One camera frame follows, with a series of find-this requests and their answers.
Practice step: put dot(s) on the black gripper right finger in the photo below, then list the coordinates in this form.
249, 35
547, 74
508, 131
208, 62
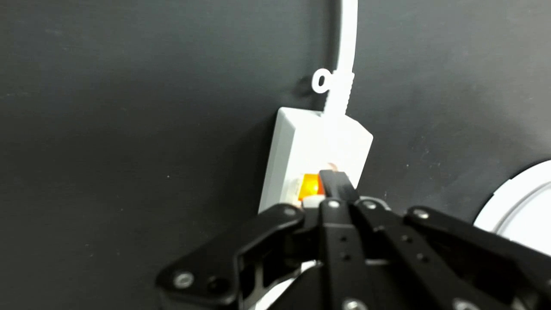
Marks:
435, 259

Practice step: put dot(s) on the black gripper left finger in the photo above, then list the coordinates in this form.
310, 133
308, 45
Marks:
251, 252

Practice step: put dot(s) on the white power strip orange switch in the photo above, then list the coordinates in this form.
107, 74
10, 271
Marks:
311, 143

